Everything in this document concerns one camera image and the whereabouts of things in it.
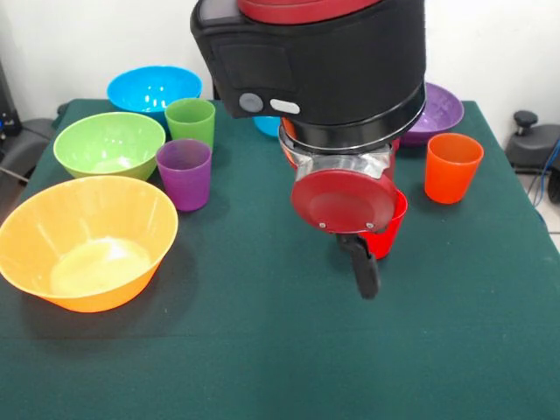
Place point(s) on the small blue plastic bowl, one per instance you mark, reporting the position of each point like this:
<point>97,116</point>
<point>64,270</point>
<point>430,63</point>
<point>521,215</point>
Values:
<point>267,125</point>

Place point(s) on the large blue plastic bowl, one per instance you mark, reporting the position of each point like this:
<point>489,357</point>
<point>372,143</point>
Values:
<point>149,92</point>

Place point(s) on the orange plastic cup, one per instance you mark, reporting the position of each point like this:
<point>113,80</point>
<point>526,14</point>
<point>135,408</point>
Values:
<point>452,175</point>

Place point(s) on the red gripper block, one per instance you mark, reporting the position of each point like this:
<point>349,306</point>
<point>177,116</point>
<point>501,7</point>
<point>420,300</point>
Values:
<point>345,201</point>

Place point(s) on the green plastic bowl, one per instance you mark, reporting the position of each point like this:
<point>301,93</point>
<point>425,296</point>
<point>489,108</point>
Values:
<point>109,149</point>

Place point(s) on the grey pedestal foot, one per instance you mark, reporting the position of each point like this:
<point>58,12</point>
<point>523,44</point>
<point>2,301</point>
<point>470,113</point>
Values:
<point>534,144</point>
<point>26,140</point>

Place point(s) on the purple plastic bowl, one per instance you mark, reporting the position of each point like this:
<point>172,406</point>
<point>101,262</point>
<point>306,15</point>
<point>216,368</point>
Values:
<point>437,116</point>

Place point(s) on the smooth green plastic cup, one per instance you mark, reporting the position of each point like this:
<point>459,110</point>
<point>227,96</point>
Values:
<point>190,127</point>

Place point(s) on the black equipment box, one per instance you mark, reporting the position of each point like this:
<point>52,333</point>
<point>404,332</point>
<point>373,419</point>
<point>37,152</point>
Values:
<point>9,114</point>

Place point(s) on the orange plastic bowl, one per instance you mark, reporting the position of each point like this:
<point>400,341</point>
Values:
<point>87,262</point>

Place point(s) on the dark green tablecloth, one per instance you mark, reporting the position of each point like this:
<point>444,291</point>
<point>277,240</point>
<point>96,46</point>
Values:
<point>306,328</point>

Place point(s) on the red plastic cup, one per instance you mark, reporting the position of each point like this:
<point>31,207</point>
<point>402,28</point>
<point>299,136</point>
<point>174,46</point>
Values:
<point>390,238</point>

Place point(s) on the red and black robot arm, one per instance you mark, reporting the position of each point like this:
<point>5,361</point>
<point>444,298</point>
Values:
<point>328,65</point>

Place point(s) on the purple plastic cup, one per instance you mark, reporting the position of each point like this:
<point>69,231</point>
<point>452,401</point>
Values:
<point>184,184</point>

